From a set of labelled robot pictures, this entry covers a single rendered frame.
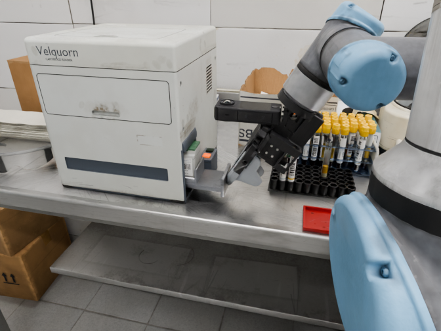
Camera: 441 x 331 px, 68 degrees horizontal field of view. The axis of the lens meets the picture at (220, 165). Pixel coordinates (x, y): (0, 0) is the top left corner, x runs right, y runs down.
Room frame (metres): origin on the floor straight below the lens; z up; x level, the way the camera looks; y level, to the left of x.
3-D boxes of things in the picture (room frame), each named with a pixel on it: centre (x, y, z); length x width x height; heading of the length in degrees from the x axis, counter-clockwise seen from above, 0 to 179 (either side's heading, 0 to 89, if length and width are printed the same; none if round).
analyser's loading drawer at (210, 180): (0.58, 0.09, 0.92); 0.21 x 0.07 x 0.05; 77
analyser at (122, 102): (0.69, 0.16, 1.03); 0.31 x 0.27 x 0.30; 77
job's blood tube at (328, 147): (0.60, -0.22, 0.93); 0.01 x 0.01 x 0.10
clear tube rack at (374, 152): (0.69, -0.25, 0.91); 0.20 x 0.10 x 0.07; 77
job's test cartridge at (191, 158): (0.57, 0.06, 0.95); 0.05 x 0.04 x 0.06; 167
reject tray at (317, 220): (0.47, -0.18, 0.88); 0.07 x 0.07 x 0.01; 77
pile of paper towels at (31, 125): (0.90, 0.57, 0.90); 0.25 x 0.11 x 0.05; 77
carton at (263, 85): (0.91, -0.19, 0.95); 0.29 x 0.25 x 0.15; 167
